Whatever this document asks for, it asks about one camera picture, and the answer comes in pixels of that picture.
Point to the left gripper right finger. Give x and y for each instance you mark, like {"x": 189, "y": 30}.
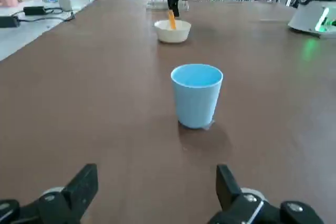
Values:
{"x": 249, "y": 208}

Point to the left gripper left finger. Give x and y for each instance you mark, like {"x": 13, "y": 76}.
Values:
{"x": 52, "y": 208}

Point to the blue plastic cup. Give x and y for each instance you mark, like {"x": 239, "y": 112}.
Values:
{"x": 197, "y": 100}

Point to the cream round bowl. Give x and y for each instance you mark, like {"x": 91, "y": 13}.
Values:
{"x": 172, "y": 35}

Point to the black power adapter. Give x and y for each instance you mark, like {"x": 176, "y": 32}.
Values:
{"x": 34, "y": 10}
{"x": 9, "y": 22}

